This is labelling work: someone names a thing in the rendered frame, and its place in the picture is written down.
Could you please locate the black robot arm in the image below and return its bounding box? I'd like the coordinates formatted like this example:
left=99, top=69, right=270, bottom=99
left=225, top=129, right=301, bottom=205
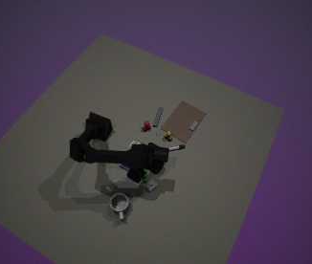
left=70, top=117, right=169, bottom=175

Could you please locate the brown rectangular board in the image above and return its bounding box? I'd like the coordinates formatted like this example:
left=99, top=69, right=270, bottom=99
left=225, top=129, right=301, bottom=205
left=161, top=100, right=207, bottom=143

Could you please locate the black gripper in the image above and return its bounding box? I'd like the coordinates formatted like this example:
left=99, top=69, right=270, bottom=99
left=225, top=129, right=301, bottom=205
left=126, top=143, right=160, bottom=184

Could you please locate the grey mug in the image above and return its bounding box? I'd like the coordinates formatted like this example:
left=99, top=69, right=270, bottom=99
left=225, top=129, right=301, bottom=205
left=110, top=193, right=129, bottom=222

